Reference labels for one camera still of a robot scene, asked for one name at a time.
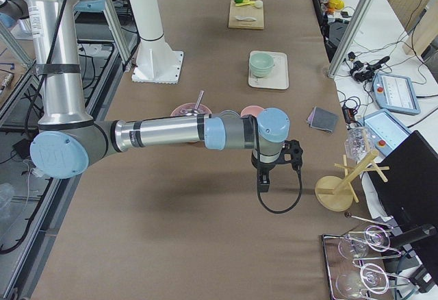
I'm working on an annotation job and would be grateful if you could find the green bowl stack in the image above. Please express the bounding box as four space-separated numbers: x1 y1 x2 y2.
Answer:
249 52 274 77

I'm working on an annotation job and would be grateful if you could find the cream rabbit tray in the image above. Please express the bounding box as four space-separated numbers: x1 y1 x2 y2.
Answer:
248 51 289 90

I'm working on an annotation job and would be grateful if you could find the wine glass lower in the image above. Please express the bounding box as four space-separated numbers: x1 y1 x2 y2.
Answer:
335 263 389 299

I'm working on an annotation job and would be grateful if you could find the large pink ice bowl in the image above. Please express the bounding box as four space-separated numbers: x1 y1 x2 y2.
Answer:
170 102 213 144

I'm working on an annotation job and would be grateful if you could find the wire glass rack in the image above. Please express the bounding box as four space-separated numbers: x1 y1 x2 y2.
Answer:
322 212 418 299

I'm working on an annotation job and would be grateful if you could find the clear glass mug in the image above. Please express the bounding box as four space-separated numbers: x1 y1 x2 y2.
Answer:
344 127 375 161

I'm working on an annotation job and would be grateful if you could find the wine glass upper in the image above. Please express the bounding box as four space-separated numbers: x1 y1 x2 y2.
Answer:
338 225 390 259

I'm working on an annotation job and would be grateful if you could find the black monitor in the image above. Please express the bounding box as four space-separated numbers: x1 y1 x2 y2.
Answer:
369 131 437 227

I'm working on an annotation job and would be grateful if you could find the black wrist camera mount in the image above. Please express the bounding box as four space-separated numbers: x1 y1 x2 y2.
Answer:
282 140 303 172

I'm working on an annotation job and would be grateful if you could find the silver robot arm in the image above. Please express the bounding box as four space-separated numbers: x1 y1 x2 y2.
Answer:
23 0 294 192

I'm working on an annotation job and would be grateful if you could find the grey folded cloth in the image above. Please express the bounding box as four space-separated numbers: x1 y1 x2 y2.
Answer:
307 107 339 133

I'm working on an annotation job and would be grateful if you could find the bamboo cutting board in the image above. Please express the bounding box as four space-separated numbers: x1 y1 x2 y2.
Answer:
228 0 264 30

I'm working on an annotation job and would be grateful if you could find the white plastic spoon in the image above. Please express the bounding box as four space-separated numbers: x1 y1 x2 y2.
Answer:
235 16 257 23

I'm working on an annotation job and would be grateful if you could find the blue teach pendant far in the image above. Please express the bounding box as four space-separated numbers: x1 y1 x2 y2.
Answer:
373 73 421 115

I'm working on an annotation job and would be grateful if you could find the blue teach pendant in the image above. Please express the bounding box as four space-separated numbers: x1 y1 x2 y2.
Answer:
373 73 421 115
363 109 411 157

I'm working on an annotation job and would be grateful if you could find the aluminium frame post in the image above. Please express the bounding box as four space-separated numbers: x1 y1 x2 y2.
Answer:
327 0 374 79

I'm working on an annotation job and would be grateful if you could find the metal ice scoop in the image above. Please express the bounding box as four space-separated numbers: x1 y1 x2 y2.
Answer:
181 90 205 116

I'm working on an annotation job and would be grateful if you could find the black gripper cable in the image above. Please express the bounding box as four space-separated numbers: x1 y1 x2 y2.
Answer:
257 162 302 214

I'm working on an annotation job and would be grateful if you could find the wooden mug tree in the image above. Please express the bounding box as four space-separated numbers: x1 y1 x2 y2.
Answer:
315 148 389 212

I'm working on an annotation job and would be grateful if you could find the blue teach pendant near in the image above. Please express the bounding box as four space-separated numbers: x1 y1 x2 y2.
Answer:
363 109 411 157

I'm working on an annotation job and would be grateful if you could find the yellow plastic spoon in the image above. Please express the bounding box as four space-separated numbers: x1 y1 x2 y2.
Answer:
235 1 255 7

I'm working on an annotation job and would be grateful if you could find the small pink bowl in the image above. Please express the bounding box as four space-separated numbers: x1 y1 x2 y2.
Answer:
240 105 264 117

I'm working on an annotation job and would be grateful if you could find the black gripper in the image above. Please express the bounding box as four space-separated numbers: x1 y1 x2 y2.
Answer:
251 149 284 193

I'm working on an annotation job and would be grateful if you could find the wine glass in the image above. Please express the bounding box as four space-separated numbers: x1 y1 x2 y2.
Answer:
338 225 390 259
335 263 389 299

